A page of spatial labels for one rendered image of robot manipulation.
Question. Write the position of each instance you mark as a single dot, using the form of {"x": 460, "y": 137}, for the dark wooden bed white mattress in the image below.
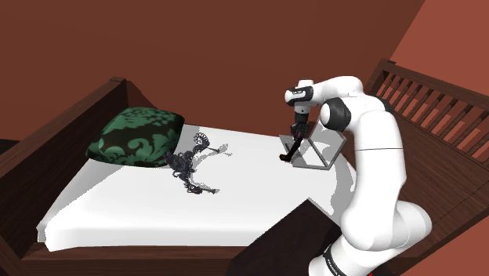
{"x": 133, "y": 218}

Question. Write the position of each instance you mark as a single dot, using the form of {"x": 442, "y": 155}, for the green patterned pillow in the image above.
{"x": 133, "y": 134}

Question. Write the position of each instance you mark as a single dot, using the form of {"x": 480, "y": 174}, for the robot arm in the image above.
{"x": 376, "y": 126}

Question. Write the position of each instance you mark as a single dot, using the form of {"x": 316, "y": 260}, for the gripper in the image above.
{"x": 300, "y": 124}

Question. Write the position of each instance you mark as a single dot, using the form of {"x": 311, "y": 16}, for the black elongated object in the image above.
{"x": 289, "y": 153}

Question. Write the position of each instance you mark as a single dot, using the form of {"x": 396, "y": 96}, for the black ornate metal figure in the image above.
{"x": 182, "y": 161}

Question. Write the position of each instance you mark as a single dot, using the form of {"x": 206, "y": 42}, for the grey open laptop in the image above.
{"x": 324, "y": 151}

